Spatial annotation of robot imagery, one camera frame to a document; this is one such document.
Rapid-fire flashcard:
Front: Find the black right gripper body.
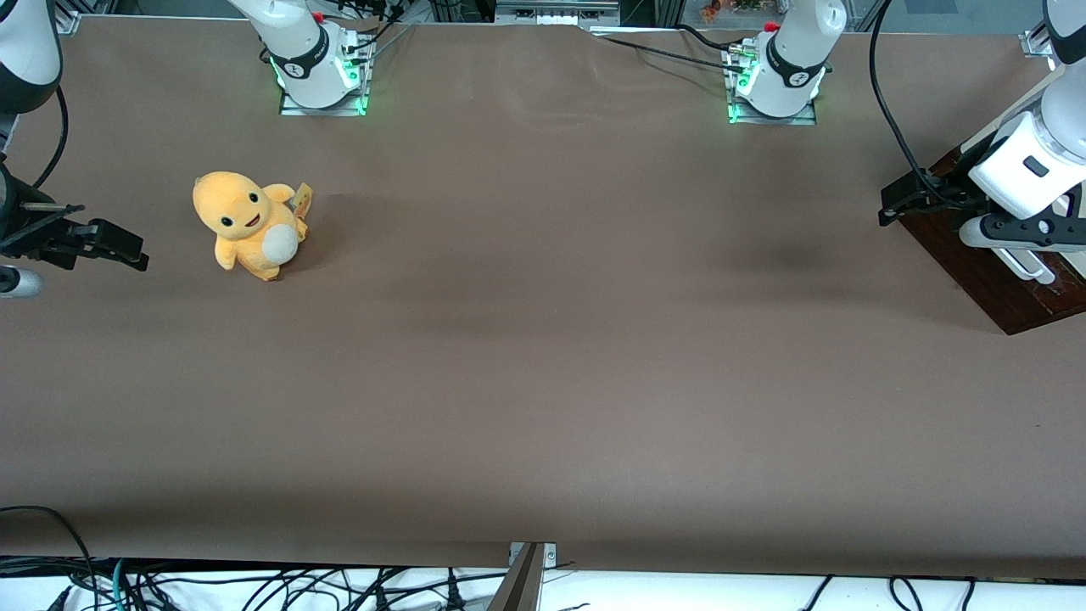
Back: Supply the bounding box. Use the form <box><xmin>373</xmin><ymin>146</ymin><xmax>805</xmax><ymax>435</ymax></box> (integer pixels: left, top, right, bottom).
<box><xmin>0</xmin><ymin>161</ymin><xmax>87</xmax><ymax>271</ymax></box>

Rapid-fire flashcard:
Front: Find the grey camera mount bar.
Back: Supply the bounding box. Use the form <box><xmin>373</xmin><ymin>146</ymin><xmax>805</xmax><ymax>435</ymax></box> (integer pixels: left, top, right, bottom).
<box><xmin>485</xmin><ymin>541</ymin><xmax>558</xmax><ymax>611</ymax></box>

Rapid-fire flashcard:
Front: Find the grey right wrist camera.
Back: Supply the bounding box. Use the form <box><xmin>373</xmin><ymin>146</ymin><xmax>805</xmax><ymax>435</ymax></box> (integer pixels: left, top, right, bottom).
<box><xmin>0</xmin><ymin>266</ymin><xmax>43</xmax><ymax>299</ymax></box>

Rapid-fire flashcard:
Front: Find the grey metal rail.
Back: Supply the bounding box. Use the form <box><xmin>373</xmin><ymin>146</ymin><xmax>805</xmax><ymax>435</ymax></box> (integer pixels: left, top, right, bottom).
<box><xmin>495</xmin><ymin>0</ymin><xmax>622</xmax><ymax>26</ymax></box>

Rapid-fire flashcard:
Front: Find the dark wooden board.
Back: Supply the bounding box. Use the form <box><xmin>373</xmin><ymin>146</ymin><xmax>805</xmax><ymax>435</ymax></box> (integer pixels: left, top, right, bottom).
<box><xmin>880</xmin><ymin>143</ymin><xmax>1086</xmax><ymax>337</ymax></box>

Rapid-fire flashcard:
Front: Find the cream plastic box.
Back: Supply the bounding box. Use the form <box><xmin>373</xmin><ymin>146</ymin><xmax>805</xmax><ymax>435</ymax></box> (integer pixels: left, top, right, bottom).
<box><xmin>960</xmin><ymin>81</ymin><xmax>1086</xmax><ymax>283</ymax></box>

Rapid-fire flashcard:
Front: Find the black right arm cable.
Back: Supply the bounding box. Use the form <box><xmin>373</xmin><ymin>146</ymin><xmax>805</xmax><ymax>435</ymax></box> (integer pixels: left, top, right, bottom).
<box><xmin>32</xmin><ymin>85</ymin><xmax>70</xmax><ymax>191</ymax></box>

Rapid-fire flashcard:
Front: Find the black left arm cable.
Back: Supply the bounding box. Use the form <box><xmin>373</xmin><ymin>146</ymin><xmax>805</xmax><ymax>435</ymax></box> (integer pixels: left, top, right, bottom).
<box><xmin>868</xmin><ymin>0</ymin><xmax>949</xmax><ymax>194</ymax></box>

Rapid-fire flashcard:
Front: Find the white drawer handle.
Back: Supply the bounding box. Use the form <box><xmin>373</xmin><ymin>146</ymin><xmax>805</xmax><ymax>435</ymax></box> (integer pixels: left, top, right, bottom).
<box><xmin>1006</xmin><ymin>248</ymin><xmax>1058</xmax><ymax>286</ymax></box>

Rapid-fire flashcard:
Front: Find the black cable on table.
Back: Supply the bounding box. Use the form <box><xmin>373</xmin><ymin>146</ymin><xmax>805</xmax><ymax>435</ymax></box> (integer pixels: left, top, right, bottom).
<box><xmin>590</xmin><ymin>24</ymin><xmax>749</xmax><ymax>74</ymax></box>

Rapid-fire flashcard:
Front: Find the black looped floor cable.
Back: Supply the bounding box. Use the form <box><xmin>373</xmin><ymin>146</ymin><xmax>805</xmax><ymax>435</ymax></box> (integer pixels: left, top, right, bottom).
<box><xmin>0</xmin><ymin>506</ymin><xmax>101</xmax><ymax>611</ymax></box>

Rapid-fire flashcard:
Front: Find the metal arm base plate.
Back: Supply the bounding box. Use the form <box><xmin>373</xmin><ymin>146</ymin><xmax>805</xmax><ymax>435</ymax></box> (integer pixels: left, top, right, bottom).
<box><xmin>279</xmin><ymin>51</ymin><xmax>372</xmax><ymax>118</ymax></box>
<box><xmin>727</xmin><ymin>51</ymin><xmax>818</xmax><ymax>127</ymax></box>

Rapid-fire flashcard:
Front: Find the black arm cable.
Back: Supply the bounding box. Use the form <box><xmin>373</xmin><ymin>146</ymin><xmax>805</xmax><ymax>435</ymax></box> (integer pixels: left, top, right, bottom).
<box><xmin>868</xmin><ymin>0</ymin><xmax>949</xmax><ymax>194</ymax></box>
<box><xmin>32</xmin><ymin>85</ymin><xmax>70</xmax><ymax>191</ymax></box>

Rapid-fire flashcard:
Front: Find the yellow plush toy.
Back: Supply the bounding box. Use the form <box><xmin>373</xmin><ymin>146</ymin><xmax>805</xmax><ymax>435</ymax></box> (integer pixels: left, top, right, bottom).
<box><xmin>192</xmin><ymin>171</ymin><xmax>314</xmax><ymax>283</ymax></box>

